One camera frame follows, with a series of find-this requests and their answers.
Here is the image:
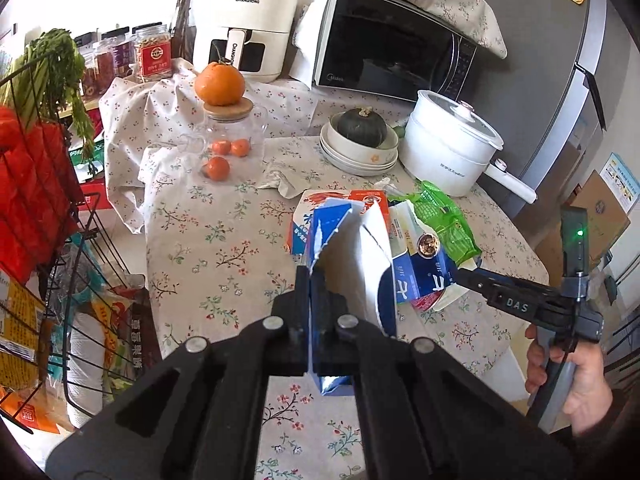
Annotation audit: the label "yellow snack packet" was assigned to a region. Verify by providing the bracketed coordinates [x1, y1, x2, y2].
[0, 265, 51, 391]

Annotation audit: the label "beige paper packet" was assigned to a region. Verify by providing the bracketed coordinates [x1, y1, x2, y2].
[257, 156, 322, 199]

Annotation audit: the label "small print floral cloth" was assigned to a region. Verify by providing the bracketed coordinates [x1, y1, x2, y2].
[98, 57, 321, 236]

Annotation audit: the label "white cardboard sheet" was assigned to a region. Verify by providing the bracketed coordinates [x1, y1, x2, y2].
[290, 0, 332, 86]

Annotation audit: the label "red blue milk carton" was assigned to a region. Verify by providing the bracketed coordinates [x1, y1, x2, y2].
[286, 189, 393, 261]

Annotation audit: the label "dark green pumpkin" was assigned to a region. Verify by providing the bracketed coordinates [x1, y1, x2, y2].
[336, 106, 388, 147]

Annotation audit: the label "white electric pot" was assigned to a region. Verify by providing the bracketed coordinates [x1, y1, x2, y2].
[398, 90, 538, 206]

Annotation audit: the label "white air fryer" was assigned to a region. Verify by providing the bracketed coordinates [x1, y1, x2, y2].
[192, 0, 301, 84]

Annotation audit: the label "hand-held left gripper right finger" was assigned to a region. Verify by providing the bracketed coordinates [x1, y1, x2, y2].
[315, 291, 574, 480]

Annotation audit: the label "cream plate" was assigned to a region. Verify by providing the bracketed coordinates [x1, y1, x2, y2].
[322, 140, 398, 177]

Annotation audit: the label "small tomatoes in jar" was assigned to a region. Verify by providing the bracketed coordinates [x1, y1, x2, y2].
[201, 156, 231, 181]

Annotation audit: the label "purple label jar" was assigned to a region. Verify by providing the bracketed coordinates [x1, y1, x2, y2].
[101, 30, 136, 82]

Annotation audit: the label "green plastic bag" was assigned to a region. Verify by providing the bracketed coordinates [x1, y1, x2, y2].
[387, 180, 483, 267]

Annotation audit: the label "glass vase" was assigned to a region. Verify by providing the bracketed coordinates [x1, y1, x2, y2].
[170, 0, 197, 61]

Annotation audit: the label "person's right hand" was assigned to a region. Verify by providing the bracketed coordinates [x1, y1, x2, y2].
[525, 325, 614, 438]

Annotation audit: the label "red plastic bag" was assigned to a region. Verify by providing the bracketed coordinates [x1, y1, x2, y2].
[0, 105, 87, 286]

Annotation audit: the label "red dried fruit jar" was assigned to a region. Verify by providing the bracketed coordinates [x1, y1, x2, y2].
[75, 32, 107, 98]

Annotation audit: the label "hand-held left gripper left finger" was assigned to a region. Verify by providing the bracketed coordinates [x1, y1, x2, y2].
[45, 265, 313, 480]

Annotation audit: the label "stack of white bowls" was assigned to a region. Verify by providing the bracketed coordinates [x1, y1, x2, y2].
[321, 122, 400, 170]

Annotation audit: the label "red box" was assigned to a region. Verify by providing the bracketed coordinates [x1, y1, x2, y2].
[77, 182, 116, 211]

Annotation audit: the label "black wire rack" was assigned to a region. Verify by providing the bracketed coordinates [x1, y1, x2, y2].
[0, 47, 151, 433]

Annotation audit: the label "grey fridge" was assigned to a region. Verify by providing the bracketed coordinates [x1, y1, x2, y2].
[465, 0, 615, 221]

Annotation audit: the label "torn blue white milk carton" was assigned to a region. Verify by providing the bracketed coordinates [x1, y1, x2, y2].
[302, 199, 401, 396]

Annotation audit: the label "black white microwave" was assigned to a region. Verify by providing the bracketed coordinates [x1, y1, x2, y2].
[312, 0, 478, 103]

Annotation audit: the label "large orange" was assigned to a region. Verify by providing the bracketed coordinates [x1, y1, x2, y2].
[194, 42, 247, 107]

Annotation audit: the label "glass jar with wooden lid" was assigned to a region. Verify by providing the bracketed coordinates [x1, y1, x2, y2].
[177, 97, 269, 186]

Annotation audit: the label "cardboard box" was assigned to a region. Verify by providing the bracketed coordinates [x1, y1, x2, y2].
[535, 152, 640, 273]

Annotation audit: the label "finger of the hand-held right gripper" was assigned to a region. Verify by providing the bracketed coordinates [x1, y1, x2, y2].
[456, 266, 496, 307]

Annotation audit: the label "floral tablecloth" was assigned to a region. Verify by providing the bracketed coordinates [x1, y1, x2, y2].
[140, 135, 551, 480]

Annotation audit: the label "red label nut jar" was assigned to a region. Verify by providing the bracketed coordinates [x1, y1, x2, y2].
[132, 25, 173, 83]

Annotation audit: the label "leafy green celery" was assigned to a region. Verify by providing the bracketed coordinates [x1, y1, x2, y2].
[0, 29, 98, 161]

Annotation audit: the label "green box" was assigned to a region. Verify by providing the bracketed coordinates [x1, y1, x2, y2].
[67, 132, 107, 167]

